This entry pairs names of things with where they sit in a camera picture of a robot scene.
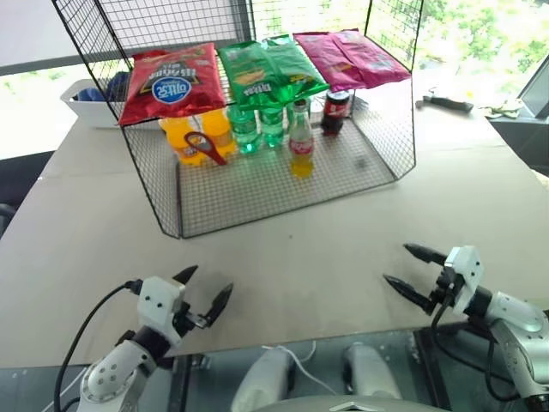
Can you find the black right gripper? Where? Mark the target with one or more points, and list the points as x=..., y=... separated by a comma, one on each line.
x=446, y=292

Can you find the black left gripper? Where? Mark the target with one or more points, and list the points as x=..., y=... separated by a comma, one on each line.
x=186, y=317

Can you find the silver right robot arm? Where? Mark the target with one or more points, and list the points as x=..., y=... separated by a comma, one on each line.
x=514, y=326

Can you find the red bottle opener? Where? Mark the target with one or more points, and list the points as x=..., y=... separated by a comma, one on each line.
x=206, y=148

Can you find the orange soda plastic bottle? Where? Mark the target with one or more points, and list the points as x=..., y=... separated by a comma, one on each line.
x=182, y=146
x=216, y=129

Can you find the green soda plastic bottle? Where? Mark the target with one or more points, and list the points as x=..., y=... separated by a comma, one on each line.
x=271, y=126
x=243, y=129

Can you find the glass bottle with red label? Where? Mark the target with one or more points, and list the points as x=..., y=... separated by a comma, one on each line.
x=302, y=146

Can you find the silver rounded robot leg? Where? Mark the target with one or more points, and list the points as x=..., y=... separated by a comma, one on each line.
x=371, y=373
x=263, y=377

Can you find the silver robot torso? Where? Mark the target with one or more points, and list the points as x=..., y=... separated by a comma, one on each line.
x=343, y=404

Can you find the black hand tool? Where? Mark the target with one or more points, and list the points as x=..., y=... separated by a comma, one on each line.
x=446, y=103

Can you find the dark cola can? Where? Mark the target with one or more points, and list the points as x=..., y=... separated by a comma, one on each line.
x=336, y=111

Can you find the pale green crumpled cloth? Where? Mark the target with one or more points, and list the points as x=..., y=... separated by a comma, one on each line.
x=502, y=109

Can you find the red chips bag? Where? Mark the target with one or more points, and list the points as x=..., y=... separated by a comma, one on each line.
x=171, y=86

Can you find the white plastic bin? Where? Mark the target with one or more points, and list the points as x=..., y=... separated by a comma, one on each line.
x=86, y=111

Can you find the green chips bag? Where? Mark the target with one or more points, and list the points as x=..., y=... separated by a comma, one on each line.
x=251, y=81
x=296, y=64

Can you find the magenta chips bag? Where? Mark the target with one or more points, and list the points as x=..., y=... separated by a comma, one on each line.
x=369, y=58
x=326, y=60

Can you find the blue cloth bundle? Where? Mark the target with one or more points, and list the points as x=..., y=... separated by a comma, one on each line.
x=113, y=88

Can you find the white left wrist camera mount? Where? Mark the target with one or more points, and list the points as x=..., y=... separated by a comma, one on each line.
x=158, y=304

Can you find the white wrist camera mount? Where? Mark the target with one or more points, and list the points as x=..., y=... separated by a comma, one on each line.
x=465, y=274
x=158, y=304

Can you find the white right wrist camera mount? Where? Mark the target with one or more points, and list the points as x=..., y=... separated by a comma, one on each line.
x=465, y=274

